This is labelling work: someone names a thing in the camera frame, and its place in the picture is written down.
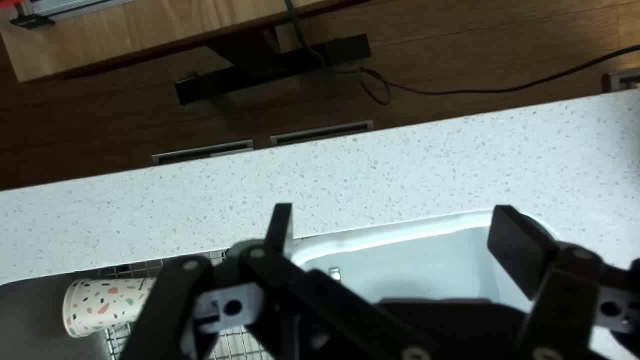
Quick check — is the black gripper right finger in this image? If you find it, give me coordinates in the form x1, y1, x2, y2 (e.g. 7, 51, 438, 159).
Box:
488, 205, 556, 299

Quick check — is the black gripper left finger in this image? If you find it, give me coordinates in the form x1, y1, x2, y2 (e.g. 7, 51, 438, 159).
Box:
265, 203, 292, 257

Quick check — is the white plastic wash tub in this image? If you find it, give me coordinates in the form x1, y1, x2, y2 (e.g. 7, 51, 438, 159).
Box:
286, 211, 531, 310

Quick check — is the white confetti paper cup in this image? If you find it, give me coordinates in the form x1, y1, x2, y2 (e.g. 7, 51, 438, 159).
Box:
62, 279, 155, 339

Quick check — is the black floor cable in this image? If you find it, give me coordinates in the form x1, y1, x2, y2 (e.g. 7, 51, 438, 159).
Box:
284, 0, 640, 109

